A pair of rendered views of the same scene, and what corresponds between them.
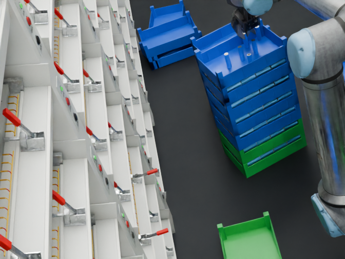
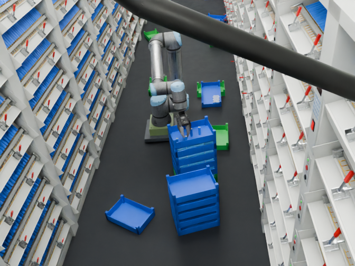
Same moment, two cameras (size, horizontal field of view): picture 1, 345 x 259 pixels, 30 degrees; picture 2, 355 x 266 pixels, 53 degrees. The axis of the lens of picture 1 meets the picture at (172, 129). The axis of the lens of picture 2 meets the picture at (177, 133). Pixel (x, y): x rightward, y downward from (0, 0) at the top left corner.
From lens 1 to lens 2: 4.08 m
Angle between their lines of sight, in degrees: 104
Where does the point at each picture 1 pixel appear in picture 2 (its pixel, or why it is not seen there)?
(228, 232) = (224, 147)
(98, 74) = not seen: hidden behind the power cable
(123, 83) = (261, 138)
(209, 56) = (208, 139)
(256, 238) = not seen: hidden behind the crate
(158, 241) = (249, 108)
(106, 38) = (263, 117)
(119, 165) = (251, 65)
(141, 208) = (249, 87)
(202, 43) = (211, 191)
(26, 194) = not seen: outside the picture
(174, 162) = (248, 191)
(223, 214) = (225, 158)
